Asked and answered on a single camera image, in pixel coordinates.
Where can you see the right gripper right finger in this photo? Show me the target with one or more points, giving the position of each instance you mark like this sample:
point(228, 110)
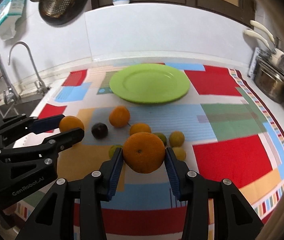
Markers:
point(234, 217)

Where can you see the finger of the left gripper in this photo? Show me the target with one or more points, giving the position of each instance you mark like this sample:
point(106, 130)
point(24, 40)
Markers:
point(56, 139)
point(16, 127)

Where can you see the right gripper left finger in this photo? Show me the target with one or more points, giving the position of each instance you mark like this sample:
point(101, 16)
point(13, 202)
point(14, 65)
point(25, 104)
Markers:
point(53, 217)

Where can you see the small orange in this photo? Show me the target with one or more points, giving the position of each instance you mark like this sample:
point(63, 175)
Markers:
point(70, 122)

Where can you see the dark plum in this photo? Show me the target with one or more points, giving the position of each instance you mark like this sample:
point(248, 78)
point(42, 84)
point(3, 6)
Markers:
point(99, 130)

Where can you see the green citrus fruit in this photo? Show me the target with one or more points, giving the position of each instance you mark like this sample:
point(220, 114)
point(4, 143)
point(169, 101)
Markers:
point(113, 149)

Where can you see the orange tangerine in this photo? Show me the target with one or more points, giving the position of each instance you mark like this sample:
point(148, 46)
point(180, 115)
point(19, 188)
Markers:
point(119, 117)

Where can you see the pale yellow fruit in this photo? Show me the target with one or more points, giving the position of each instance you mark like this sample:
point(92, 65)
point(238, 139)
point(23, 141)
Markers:
point(180, 153)

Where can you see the orange mandarin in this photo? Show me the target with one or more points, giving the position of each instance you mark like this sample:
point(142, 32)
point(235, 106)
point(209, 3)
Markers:
point(139, 127)

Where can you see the yellow-green fruit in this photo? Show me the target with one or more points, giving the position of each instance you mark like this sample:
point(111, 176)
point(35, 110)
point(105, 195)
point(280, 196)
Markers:
point(176, 139)

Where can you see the large orange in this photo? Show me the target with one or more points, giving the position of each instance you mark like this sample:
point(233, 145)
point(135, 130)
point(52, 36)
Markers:
point(144, 152)

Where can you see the green lime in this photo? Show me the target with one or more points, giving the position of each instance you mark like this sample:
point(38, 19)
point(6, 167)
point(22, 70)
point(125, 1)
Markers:
point(162, 137)

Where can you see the steel sink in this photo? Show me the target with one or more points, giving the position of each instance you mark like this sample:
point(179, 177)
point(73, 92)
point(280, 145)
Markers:
point(25, 106)

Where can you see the colourful patchwork tablecloth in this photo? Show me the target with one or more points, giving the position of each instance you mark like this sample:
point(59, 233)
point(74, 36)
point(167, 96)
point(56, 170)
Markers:
point(229, 133)

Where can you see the teal white box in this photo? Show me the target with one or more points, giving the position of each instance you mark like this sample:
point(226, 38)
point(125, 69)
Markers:
point(10, 12)

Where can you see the green plate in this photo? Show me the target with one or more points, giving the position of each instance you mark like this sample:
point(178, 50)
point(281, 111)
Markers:
point(149, 83)

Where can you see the steel pot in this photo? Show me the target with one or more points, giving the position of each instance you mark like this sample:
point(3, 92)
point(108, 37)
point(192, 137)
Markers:
point(270, 81)

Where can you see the white dish rack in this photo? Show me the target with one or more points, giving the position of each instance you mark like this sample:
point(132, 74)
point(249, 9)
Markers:
point(253, 63)

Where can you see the black frying pan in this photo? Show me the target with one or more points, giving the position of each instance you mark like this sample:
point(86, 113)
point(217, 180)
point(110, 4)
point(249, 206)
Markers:
point(69, 15)

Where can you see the cream pan handle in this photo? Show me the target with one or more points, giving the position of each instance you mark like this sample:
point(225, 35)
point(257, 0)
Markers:
point(264, 29)
point(254, 34)

